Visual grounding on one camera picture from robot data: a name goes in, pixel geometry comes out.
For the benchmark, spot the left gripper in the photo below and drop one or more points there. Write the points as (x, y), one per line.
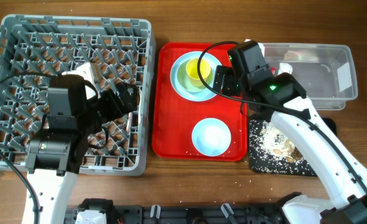
(130, 103)

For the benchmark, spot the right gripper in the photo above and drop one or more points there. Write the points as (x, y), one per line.
(227, 88)

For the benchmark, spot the white plastic spoon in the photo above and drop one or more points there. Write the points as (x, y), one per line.
(129, 122)

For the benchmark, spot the light blue plate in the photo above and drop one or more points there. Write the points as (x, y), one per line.
(204, 95)

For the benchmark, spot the yellow plastic cup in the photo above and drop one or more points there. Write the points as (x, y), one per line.
(192, 72)

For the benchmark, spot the light blue food bowl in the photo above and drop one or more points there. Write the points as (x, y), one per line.
(211, 137)

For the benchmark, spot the white napkin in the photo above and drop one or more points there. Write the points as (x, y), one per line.
(285, 68)

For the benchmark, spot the food scraps and rice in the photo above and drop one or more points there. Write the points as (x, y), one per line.
(280, 146)

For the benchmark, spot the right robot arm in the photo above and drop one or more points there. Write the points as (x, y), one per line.
(282, 101)

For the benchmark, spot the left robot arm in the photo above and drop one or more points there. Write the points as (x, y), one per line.
(55, 154)

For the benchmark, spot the grey dishwasher rack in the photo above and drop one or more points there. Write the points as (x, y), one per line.
(33, 48)

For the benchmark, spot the red plastic tray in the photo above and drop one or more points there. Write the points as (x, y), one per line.
(175, 117)

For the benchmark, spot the black rectangular tray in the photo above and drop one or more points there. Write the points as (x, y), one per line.
(261, 155)

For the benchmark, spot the clear plastic bin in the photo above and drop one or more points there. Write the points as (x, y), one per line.
(326, 71)

